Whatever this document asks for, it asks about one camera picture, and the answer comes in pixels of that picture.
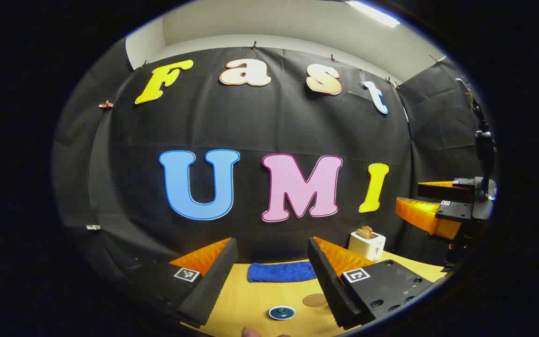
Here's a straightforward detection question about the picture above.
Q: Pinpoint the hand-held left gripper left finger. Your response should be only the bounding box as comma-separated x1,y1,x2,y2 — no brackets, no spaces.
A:
129,237,239,328

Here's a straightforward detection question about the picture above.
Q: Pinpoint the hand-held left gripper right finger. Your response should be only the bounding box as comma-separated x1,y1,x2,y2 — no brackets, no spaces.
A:
307,236,434,328

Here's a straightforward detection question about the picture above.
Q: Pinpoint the round brown coaster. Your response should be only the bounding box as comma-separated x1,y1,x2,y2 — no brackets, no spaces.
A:
302,293,329,308

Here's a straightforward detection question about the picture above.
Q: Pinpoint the blue teacup lid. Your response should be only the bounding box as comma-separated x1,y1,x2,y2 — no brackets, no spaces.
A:
269,306,297,321

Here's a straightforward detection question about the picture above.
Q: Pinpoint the blue towel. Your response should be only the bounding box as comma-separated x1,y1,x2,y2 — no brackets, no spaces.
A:
247,261,318,283

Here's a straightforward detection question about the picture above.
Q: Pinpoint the white toaster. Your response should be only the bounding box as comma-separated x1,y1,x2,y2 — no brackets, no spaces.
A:
348,228,386,262

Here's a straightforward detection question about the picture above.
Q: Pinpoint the black backdrop cloth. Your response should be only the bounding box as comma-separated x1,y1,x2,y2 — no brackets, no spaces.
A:
52,37,490,300

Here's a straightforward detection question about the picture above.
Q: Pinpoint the ceiling light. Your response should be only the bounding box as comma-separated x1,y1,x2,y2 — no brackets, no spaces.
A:
344,0,401,28

